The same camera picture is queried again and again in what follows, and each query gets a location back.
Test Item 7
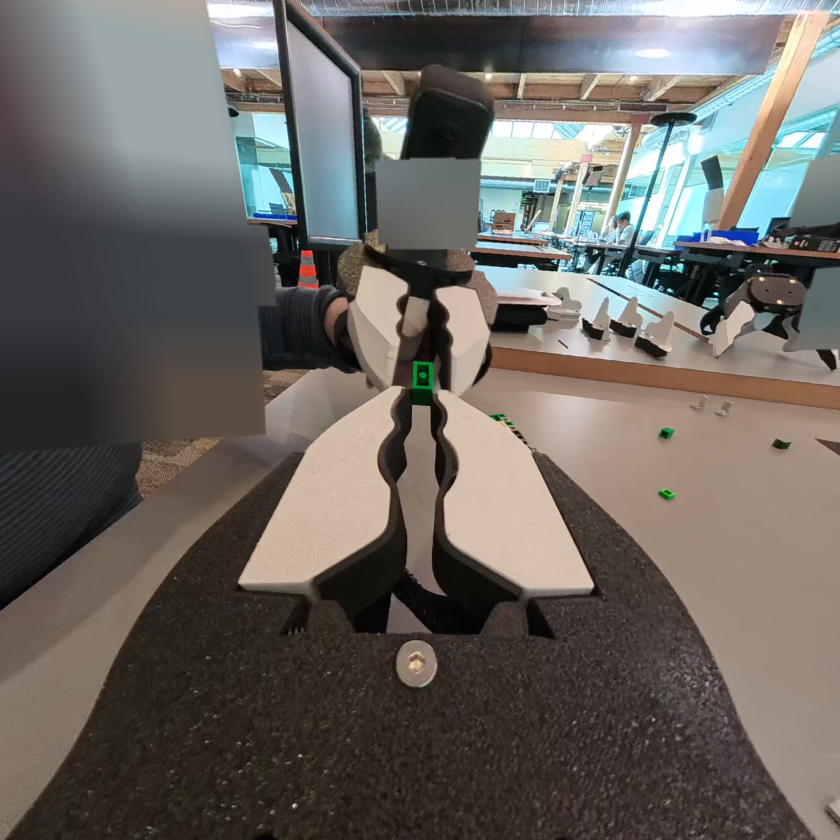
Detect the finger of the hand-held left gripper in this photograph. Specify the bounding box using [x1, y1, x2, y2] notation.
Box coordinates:
[435, 284, 493, 396]
[345, 264, 412, 389]

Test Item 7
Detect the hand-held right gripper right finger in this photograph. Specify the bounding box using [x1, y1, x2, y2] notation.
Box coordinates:
[432, 392, 596, 599]

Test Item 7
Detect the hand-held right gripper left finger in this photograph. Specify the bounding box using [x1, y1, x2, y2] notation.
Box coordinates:
[238, 387, 409, 599]

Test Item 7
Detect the green toy brick assembly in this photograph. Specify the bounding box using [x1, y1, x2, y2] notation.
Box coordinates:
[489, 412, 536, 454]

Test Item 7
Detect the person's left forearm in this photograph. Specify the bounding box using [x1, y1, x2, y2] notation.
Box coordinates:
[259, 285, 342, 374]

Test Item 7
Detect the grey desk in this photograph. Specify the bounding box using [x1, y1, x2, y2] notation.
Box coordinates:
[0, 367, 840, 840]

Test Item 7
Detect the person's left hand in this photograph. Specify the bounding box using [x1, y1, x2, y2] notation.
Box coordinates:
[323, 294, 354, 361]

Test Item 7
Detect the spare white finger part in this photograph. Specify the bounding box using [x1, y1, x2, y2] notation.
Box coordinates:
[633, 310, 677, 361]
[581, 297, 614, 341]
[609, 295, 644, 339]

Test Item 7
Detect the black framed monitor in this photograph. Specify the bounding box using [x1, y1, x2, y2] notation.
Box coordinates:
[272, 0, 367, 252]

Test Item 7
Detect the grey table with wooden edge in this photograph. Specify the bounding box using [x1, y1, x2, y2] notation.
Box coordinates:
[472, 262, 840, 411]

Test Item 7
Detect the person's torso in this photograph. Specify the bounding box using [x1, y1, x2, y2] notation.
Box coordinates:
[0, 443, 144, 611]

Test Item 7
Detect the black pole stand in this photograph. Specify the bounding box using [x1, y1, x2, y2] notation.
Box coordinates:
[630, 110, 698, 280]

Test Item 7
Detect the idle black gripper device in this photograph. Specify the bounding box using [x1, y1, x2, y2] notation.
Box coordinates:
[699, 262, 840, 371]

